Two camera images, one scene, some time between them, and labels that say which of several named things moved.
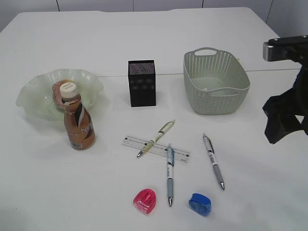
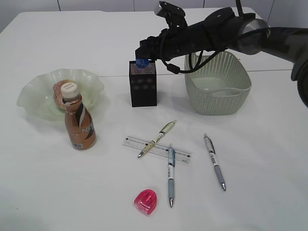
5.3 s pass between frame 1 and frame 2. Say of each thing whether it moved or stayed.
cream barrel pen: stayed
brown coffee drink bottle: stayed
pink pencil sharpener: stayed
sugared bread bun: stayed
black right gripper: moved
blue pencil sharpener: moved
